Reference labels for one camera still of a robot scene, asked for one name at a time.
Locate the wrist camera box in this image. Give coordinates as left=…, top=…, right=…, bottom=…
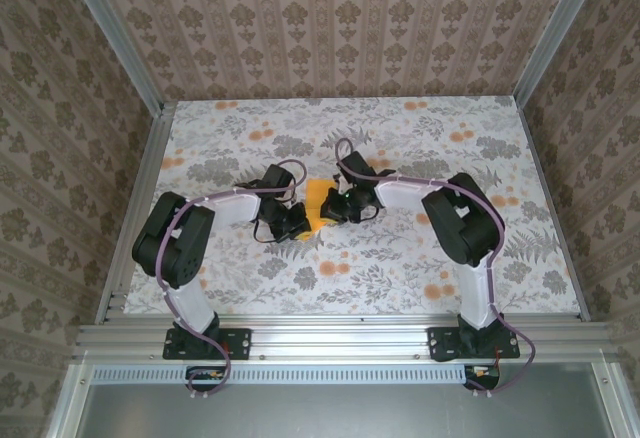
left=338, top=151, right=382, bottom=185
left=263, top=163, right=297, bottom=193

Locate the grey slotted cable duct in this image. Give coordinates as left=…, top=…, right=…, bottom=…
left=91, top=363, right=496, bottom=386

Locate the long aluminium frame rail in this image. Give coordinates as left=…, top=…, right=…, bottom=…
left=72, top=321, right=621, bottom=363

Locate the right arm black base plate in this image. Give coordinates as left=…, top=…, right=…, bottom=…
left=427, top=326, right=521, bottom=362

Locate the black connector board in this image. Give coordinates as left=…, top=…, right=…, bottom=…
left=462, top=363, right=502, bottom=393
left=184, top=365, right=234, bottom=393

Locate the aluminium corner post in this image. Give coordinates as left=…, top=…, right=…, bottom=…
left=512, top=0, right=609, bottom=104
left=59, top=0, right=169, bottom=115

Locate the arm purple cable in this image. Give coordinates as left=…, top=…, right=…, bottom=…
left=334, top=137, right=539, bottom=399
left=155, top=159, right=309, bottom=402

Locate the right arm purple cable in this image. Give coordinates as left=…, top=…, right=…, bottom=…
left=334, top=137, right=539, bottom=399

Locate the aluminium table side rail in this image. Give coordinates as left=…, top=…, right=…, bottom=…
left=94, top=101, right=177, bottom=324
left=514, top=100, right=592, bottom=322

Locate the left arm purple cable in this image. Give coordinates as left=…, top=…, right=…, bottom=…
left=155, top=159, right=309, bottom=402

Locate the grey sheet metal panel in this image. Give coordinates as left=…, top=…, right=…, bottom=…
left=47, top=362, right=640, bottom=438

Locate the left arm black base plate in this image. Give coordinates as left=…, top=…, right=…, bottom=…
left=162, top=326, right=252, bottom=361

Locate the floral patterned table cover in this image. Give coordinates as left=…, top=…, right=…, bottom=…
left=122, top=97, right=585, bottom=317

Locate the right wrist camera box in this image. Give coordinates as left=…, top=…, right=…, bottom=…
left=338, top=151, right=382, bottom=185

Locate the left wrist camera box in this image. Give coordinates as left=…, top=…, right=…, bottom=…
left=263, top=163, right=297, bottom=193

